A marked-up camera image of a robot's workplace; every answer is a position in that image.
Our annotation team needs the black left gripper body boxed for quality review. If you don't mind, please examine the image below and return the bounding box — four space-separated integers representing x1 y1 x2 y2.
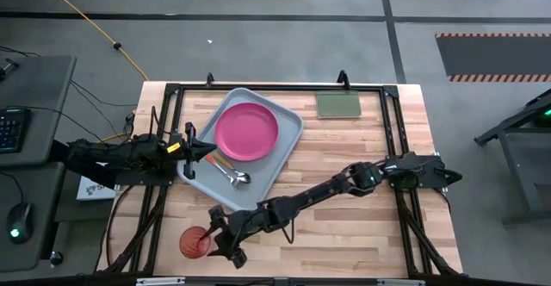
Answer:
165 121 197 180

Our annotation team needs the black hazard-striped floor mat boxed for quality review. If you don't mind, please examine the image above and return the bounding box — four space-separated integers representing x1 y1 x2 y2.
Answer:
435 32 551 84

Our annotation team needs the black neighbouring rig stand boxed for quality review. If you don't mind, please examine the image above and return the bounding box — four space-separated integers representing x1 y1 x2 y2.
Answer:
473 88 551 227

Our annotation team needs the translucent red cup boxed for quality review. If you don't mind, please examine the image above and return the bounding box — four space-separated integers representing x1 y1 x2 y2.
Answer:
178 225 214 260

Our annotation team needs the spoon with orange handle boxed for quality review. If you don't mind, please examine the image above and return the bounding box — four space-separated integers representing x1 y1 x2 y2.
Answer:
213 150 253 185

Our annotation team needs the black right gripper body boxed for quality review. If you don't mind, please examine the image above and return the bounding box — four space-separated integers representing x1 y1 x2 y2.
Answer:
209 205 266 270

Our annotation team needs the green rectangular mat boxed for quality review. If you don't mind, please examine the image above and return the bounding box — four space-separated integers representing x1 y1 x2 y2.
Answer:
315 90 363 120

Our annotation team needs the black keyboard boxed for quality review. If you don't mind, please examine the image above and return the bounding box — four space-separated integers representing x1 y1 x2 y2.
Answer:
0 107 33 155

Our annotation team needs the fork with orange handle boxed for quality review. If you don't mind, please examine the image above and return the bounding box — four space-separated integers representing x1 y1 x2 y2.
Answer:
204 152 243 190

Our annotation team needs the grey plastic tray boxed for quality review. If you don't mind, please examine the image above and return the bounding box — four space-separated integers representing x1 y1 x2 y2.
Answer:
176 87 306 212

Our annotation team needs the yellow floor cable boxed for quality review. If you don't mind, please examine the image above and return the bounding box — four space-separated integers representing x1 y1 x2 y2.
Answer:
35 0 151 83

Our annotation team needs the grey side desk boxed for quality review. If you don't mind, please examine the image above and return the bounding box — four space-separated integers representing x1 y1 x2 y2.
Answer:
0 54 78 274

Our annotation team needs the black desk clamp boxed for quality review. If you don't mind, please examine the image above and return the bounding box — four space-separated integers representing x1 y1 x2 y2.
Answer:
0 57 21 84

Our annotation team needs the white printed box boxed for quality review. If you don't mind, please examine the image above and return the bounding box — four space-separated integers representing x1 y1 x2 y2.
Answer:
76 174 121 202

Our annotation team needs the black aluminium table frame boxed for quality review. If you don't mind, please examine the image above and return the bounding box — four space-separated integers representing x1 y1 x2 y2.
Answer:
102 81 465 278

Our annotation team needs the black computer mouse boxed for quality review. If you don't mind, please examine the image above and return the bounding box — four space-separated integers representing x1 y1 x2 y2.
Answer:
6 202 35 246

